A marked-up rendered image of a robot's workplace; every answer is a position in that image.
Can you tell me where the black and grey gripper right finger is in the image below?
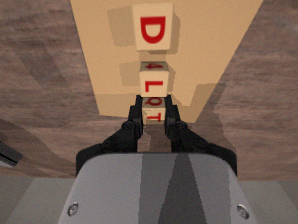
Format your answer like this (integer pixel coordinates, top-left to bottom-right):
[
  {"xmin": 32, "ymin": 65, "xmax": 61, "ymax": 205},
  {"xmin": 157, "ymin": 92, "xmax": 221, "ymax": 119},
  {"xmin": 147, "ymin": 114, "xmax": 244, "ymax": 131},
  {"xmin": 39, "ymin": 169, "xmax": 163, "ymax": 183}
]
[{"xmin": 164, "ymin": 94, "xmax": 237, "ymax": 176}]

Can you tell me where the tan flat mat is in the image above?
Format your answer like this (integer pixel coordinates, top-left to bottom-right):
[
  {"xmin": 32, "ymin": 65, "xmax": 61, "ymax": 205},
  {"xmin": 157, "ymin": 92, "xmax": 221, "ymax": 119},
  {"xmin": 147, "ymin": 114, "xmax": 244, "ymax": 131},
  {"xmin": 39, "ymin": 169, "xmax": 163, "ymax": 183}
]
[{"xmin": 70, "ymin": 0, "xmax": 263, "ymax": 123}]

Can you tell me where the beige block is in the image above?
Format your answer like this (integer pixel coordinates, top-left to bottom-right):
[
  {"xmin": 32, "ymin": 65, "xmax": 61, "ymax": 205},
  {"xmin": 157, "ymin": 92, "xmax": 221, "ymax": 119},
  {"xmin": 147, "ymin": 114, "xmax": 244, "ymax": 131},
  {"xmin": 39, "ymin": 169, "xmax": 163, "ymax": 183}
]
[
  {"xmin": 131, "ymin": 3, "xmax": 175, "ymax": 52},
  {"xmin": 139, "ymin": 62, "xmax": 170, "ymax": 97},
  {"xmin": 142, "ymin": 97, "xmax": 166, "ymax": 124}
]

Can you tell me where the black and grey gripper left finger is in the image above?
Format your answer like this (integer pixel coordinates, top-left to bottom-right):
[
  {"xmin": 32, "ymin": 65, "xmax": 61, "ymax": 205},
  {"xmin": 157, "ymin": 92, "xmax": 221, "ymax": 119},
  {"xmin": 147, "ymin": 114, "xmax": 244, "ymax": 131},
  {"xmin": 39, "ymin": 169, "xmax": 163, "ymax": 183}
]
[{"xmin": 76, "ymin": 95, "xmax": 143, "ymax": 177}]

